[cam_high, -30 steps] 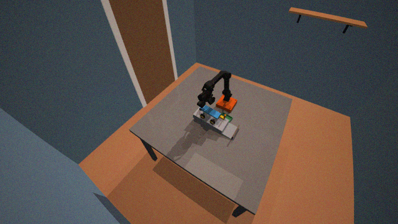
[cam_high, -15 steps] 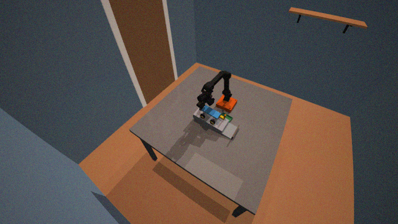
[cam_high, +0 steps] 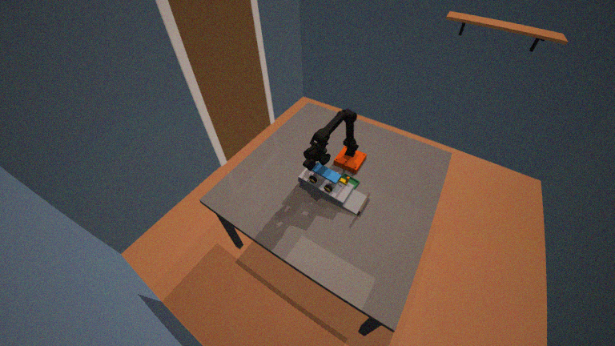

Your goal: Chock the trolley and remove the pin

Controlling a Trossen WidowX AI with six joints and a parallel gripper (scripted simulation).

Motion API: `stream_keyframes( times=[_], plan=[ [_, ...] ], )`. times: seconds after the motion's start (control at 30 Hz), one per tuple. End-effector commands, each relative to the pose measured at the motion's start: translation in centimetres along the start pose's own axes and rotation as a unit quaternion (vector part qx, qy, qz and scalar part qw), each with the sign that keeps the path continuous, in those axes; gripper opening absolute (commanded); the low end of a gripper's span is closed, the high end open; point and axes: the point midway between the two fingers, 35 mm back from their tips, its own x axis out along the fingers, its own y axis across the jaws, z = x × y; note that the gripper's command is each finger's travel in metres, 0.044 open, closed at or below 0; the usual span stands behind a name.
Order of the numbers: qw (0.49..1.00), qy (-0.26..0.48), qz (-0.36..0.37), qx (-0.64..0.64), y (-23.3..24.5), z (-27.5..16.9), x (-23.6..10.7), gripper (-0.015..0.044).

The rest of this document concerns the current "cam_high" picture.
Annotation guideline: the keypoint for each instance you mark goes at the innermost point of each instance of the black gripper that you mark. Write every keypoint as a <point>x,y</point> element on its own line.
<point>309,164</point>

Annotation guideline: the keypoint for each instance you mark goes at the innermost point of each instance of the green tray floor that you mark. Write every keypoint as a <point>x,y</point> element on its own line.
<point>351,181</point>

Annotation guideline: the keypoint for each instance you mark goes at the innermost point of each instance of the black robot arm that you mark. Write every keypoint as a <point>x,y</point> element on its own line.
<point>322,136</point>

